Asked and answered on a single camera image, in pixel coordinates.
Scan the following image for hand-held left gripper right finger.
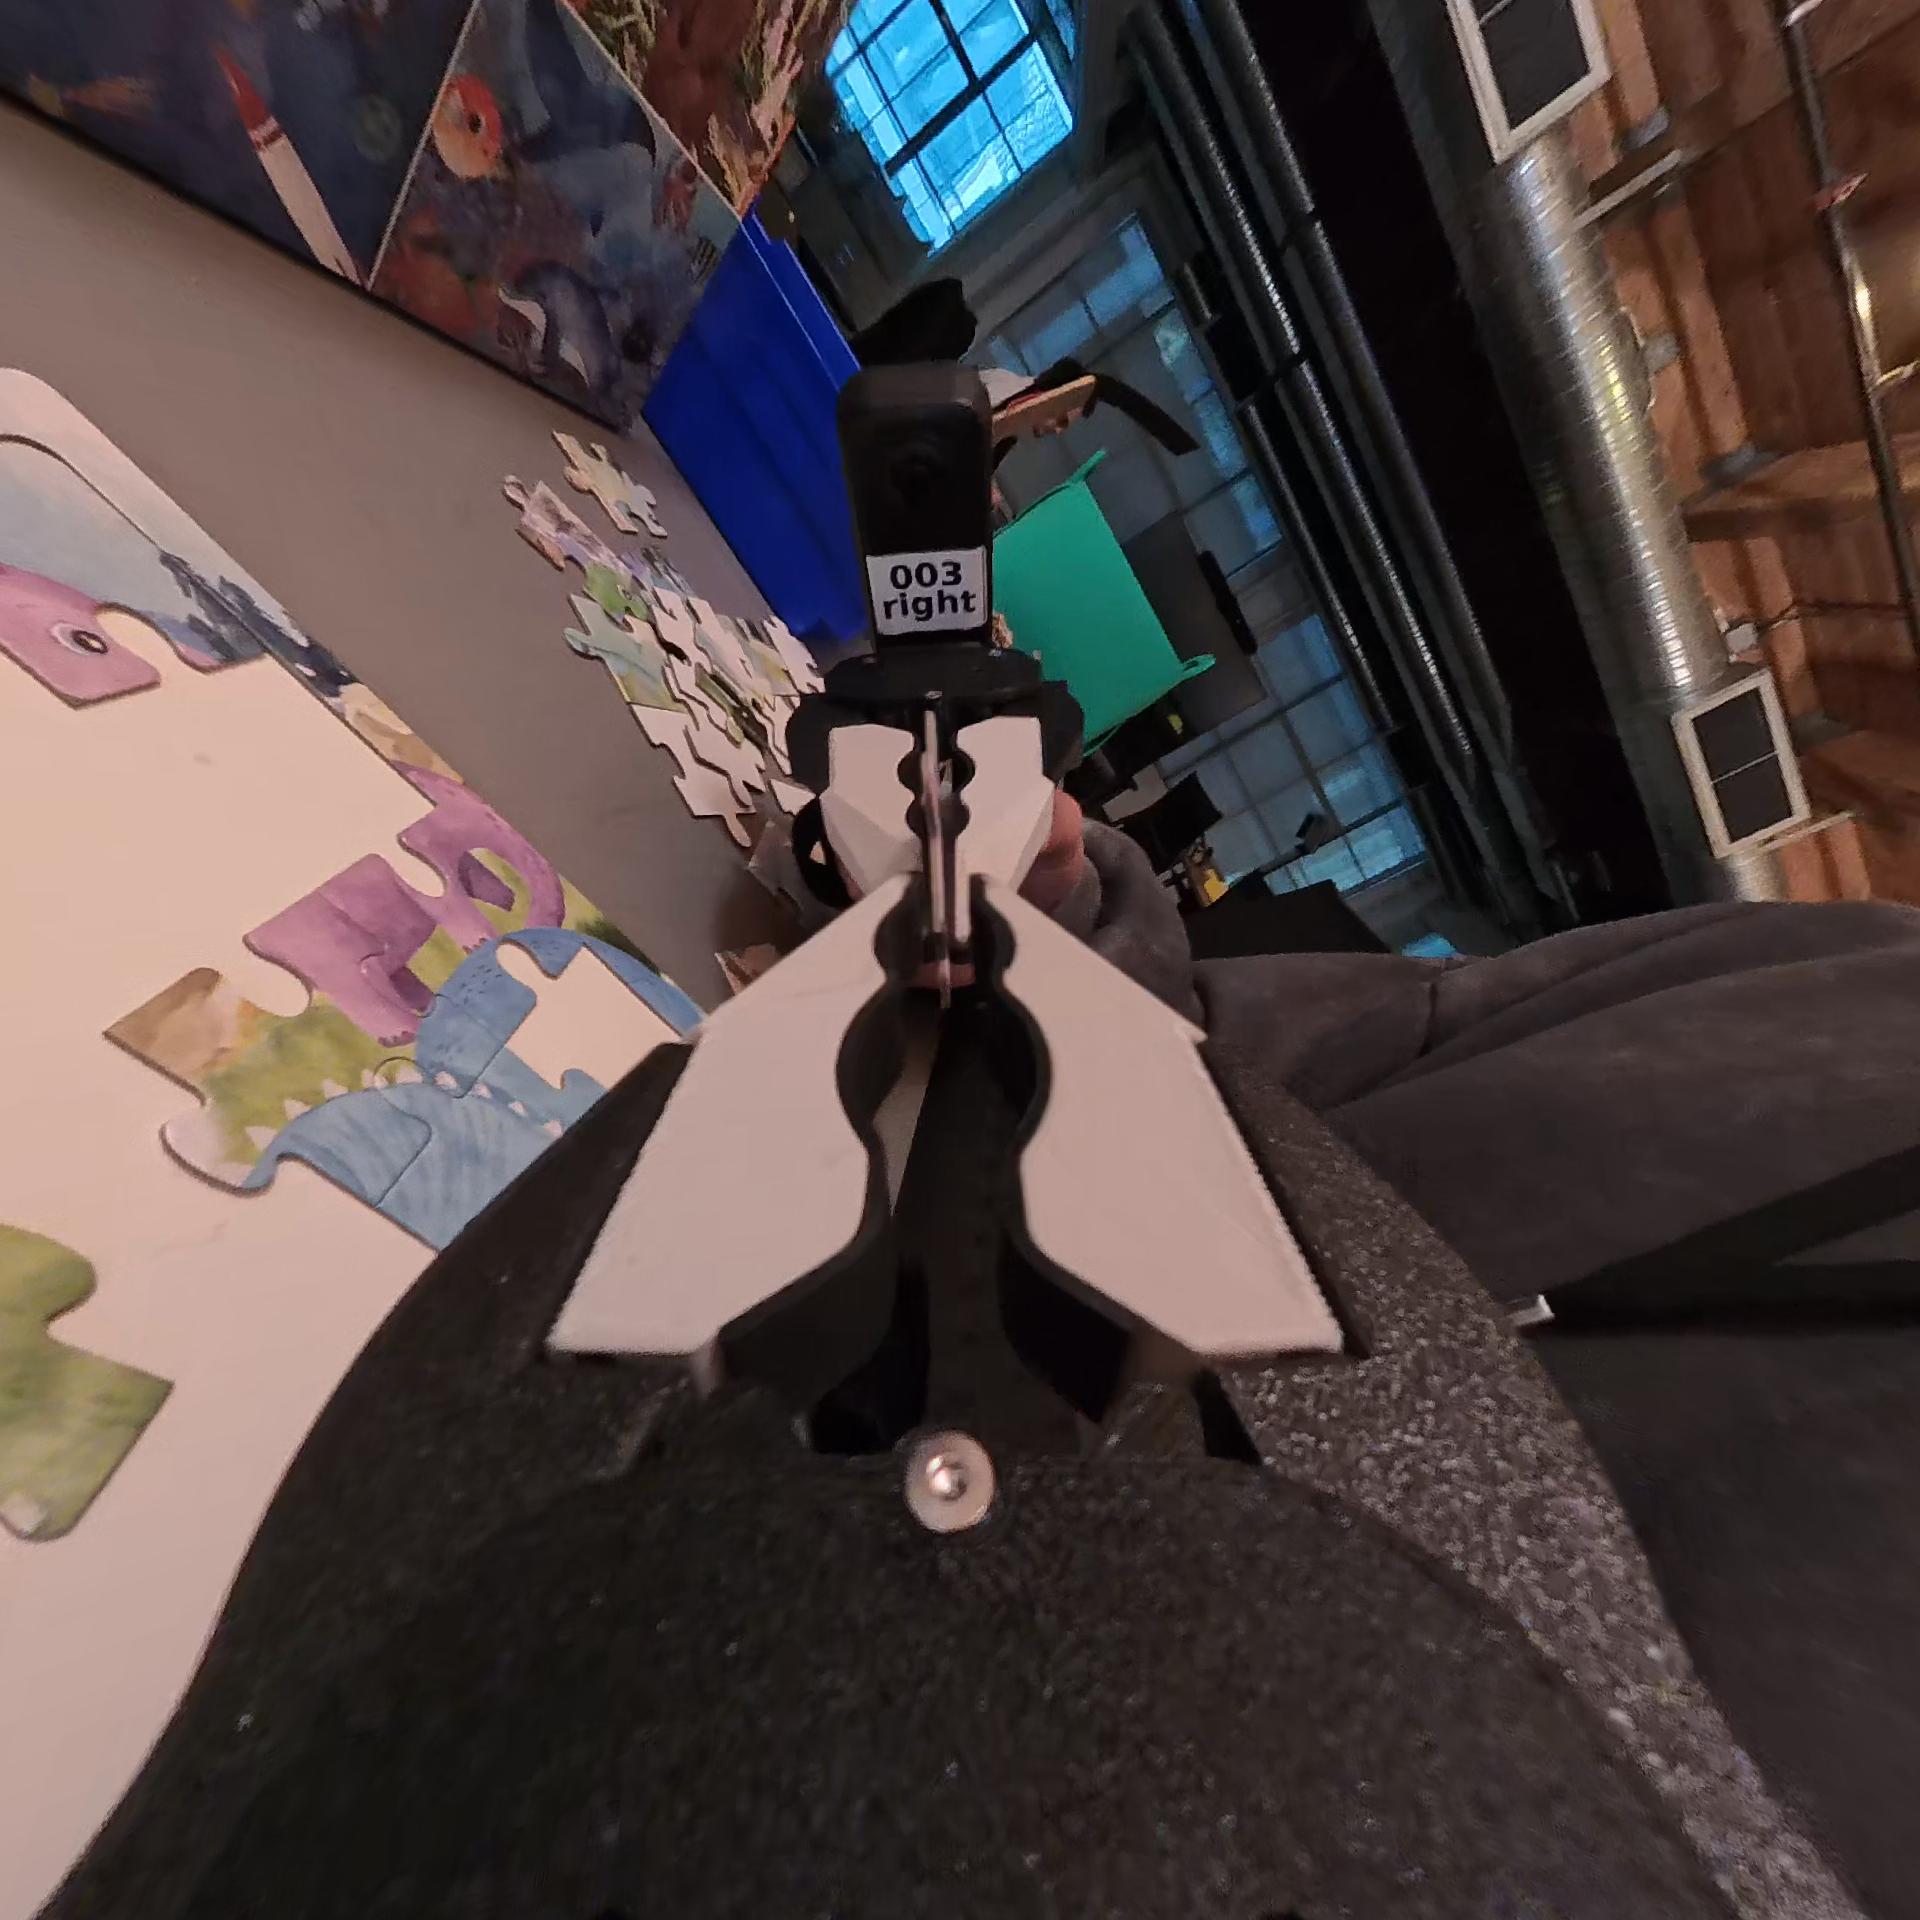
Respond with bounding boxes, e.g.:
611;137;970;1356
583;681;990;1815
970;874;1345;1361

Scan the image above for white framed ceiling panel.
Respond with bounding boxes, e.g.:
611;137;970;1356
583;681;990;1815
1442;0;1607;156
1673;670;1814;860

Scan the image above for blue plastic bin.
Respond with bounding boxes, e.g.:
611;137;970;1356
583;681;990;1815
644;226;862;645

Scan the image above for green plastic bin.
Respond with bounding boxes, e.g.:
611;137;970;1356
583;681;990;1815
990;451;1213;745

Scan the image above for pile of puzzle pieces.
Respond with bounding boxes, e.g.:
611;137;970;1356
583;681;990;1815
496;432;826;849

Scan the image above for printed jigsaw puzzle box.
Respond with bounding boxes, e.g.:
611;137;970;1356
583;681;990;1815
0;0;840;432

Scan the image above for green printed puzzle piece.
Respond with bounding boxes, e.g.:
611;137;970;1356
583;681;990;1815
0;1221;176;1545

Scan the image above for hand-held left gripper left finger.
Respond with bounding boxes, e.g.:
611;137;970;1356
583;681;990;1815
545;874;921;1388

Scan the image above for joined printed puzzle pieces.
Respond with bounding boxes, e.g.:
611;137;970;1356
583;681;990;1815
109;765;713;1197

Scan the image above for person's right forearm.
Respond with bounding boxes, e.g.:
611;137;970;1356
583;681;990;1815
1074;817;1920;1311

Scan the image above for silver ventilation duct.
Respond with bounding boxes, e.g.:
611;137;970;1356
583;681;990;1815
1477;137;1788;902

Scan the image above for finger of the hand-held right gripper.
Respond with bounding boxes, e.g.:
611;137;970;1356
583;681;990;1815
959;724;1061;889
815;724;938;902

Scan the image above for landscape jigsaw puzzle board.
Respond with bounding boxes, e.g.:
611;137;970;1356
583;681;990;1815
0;373;713;1920

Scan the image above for green striped puzzle piece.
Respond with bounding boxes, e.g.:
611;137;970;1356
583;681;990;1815
914;712;959;1005

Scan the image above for wooden chair armrest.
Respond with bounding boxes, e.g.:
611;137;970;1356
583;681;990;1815
990;362;1198;461

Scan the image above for grey desk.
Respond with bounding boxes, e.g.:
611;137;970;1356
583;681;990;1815
0;97;840;1054

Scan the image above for window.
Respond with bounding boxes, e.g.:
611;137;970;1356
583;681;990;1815
815;0;1450;960

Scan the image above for person's right hand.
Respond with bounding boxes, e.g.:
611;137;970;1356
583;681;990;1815
1035;792;1101;913

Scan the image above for black ceiling pipes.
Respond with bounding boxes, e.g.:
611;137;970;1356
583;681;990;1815
1129;0;1549;928

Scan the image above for pink corner puzzle piece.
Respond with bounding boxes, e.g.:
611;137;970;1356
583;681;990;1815
0;558;163;712

